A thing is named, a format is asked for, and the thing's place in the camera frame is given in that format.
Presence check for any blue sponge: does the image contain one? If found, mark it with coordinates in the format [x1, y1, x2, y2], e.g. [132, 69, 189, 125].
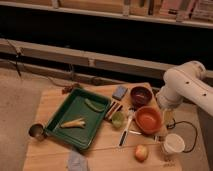
[112, 86, 127, 100]

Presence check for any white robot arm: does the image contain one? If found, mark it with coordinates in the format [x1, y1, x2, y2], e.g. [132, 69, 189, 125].
[156, 61, 213, 125]

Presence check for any orange bowl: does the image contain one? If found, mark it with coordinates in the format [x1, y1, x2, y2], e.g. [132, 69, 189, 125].
[135, 106, 162, 135]

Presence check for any metal fork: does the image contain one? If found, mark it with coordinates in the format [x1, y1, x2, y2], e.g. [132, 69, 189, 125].
[129, 130, 159, 140]

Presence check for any white plastic cup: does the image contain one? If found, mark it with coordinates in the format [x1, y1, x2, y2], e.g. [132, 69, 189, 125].
[163, 133, 185, 155]

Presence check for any red yellow apple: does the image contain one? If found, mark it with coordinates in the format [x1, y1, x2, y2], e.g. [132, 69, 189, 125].
[135, 145, 149, 162]

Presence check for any small green cup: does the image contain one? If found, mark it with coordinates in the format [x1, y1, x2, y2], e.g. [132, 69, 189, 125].
[111, 111, 125, 128]

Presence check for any striped wooden block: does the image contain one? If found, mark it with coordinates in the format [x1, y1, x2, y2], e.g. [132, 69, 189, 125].
[105, 102, 121, 120]

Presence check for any green pea pod toy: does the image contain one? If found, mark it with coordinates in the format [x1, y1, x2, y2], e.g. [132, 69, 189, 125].
[84, 98, 104, 112]

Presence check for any green plastic tray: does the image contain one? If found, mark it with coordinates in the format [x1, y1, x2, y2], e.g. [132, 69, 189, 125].
[45, 88, 111, 150]

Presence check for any brown toy on table edge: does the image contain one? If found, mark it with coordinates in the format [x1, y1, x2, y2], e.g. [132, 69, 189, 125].
[62, 83, 81, 94]

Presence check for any grey cloth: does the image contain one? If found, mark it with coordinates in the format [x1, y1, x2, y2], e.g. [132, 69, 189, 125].
[67, 151, 89, 171]

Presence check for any black cable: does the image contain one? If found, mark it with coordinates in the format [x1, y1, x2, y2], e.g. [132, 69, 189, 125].
[166, 120, 199, 154]

